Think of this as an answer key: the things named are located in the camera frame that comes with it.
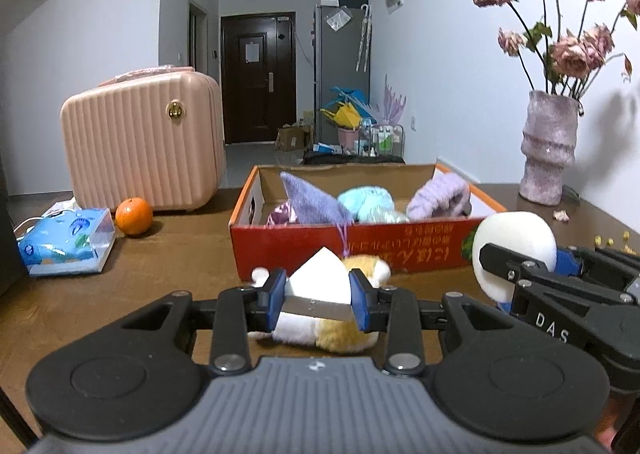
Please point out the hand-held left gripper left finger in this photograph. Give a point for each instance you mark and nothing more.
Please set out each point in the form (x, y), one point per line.
(277, 296)

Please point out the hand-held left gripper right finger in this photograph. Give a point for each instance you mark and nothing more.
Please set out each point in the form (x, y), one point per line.
(358, 299)

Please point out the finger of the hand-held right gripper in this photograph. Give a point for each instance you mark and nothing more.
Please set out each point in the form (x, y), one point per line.
(600, 264)
(515, 264)

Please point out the white round plush toy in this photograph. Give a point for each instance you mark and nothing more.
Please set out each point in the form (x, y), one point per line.
(515, 234)

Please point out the white yellow plush toy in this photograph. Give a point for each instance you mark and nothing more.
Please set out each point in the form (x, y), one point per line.
(300, 329)

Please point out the white wedge sponge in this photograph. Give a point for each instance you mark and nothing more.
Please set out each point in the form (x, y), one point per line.
(317, 279)

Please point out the red cardboard box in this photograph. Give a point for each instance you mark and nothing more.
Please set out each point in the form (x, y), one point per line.
(400, 249)

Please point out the pink satin pouch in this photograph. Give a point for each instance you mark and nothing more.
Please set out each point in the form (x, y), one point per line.
(280, 216)

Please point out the iridescent plastic wad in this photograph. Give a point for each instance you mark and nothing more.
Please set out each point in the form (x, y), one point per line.
(392, 217)

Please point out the light blue plush toy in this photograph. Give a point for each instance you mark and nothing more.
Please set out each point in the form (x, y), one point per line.
(365, 199)

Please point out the purple fuzzy headband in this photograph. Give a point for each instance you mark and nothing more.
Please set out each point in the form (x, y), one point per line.
(440, 196)

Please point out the scattered yellow crumbs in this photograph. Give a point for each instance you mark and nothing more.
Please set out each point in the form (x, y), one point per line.
(607, 240)

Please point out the blue packet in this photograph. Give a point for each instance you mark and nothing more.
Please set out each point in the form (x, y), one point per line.
(504, 308)

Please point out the fallen dried petal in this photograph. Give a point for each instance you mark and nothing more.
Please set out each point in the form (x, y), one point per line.
(561, 215)

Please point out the white board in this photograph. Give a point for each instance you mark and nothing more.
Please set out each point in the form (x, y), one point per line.
(455, 172)

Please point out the mottled pink vase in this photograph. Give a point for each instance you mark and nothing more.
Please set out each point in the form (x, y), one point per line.
(547, 149)

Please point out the floor packets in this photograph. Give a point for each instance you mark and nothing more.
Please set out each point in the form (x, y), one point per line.
(327, 149)

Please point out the brown floor carton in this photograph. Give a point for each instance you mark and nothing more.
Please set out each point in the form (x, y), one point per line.
(292, 138)

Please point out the pink bucket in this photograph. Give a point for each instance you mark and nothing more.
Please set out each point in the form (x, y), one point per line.
(347, 139)

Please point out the orange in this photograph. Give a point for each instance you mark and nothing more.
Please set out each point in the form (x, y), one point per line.
(134, 216)

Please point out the yellow bag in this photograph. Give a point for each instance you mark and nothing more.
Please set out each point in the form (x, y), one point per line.
(342, 117)

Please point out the dark entrance door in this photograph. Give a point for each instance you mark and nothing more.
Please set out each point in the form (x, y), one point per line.
(260, 99)

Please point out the blue folded item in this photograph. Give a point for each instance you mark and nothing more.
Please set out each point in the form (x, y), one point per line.
(350, 97)

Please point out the pink ribbed suitcase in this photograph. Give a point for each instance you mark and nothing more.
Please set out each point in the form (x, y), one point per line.
(140, 144)

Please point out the bunch of dried roses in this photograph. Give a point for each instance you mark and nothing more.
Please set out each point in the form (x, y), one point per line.
(570, 54)

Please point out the blue tissue pack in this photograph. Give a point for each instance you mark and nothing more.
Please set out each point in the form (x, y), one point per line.
(60, 239)

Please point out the grey fridge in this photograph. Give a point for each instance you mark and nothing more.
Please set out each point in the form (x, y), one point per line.
(340, 69)

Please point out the white paper notice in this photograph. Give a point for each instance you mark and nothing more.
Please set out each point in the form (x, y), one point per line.
(252, 51)

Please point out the hanging folded umbrella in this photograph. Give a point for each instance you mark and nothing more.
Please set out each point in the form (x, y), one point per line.
(365, 37)

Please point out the side room door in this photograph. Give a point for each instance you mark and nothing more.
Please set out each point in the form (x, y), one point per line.
(197, 39)

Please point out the black paper bag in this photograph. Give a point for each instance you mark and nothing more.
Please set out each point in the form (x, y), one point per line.
(7, 244)

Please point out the clear plastic sleeve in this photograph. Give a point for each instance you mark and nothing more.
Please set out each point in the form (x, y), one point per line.
(337, 20)

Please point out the purple wall decoration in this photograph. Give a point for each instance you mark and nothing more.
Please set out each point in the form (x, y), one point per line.
(395, 102)

